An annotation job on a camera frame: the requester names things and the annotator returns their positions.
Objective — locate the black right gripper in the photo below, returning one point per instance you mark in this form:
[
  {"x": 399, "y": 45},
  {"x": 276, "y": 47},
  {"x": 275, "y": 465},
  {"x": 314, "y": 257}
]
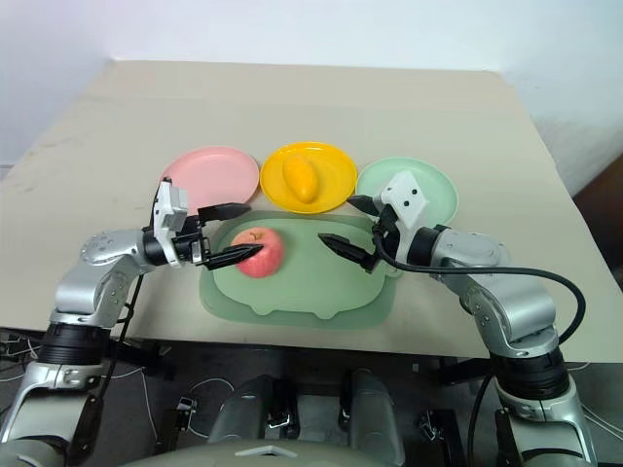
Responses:
[{"x": 387, "y": 236}]

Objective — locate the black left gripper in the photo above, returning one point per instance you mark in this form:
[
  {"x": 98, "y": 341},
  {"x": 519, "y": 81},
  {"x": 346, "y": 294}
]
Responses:
[{"x": 192, "y": 245}]

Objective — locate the pink red apple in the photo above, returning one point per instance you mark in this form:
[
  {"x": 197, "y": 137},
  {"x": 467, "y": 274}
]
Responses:
[{"x": 263, "y": 253}]

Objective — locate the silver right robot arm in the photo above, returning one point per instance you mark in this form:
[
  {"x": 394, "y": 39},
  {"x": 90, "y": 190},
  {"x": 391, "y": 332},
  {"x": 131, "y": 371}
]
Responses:
[{"x": 511, "y": 301}]

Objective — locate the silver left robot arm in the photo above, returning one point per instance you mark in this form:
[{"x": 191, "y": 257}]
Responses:
[{"x": 92, "y": 287}]

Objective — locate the pink plate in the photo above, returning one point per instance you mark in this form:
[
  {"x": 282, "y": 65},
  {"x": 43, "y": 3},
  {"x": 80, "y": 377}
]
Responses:
[{"x": 214, "y": 175}]

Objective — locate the yellow plate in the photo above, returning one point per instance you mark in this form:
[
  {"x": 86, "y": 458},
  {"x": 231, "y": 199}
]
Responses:
[{"x": 331, "y": 170}]

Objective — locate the light green plate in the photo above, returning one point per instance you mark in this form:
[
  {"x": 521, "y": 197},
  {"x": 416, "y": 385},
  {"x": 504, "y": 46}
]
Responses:
[{"x": 438, "y": 187}]

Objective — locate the yellow mango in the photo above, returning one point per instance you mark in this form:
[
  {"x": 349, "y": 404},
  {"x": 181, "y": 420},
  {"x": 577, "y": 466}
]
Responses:
[{"x": 302, "y": 180}]

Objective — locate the green silicone tray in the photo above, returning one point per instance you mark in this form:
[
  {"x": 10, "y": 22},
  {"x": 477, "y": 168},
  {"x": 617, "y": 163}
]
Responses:
[{"x": 311, "y": 287}]

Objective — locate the dark grey rounded leg shape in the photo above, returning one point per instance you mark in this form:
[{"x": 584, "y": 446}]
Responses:
[
  {"x": 253, "y": 408},
  {"x": 377, "y": 413}
]

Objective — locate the grey robot torso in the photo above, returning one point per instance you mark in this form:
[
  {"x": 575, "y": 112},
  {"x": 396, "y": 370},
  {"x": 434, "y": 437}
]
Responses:
[{"x": 263, "y": 455}]

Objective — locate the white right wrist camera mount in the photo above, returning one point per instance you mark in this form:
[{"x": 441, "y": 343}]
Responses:
[{"x": 406, "y": 197}]

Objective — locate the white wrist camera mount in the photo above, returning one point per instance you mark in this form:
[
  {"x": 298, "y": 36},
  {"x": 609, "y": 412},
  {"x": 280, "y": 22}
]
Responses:
[
  {"x": 406, "y": 197},
  {"x": 170, "y": 206}
]

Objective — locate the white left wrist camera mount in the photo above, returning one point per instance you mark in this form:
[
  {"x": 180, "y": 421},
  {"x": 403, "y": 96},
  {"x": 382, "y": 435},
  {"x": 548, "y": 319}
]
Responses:
[{"x": 170, "y": 206}]

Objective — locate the black table frame bracket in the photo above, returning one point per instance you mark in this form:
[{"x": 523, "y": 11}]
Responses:
[
  {"x": 462, "y": 372},
  {"x": 146, "y": 357}
]

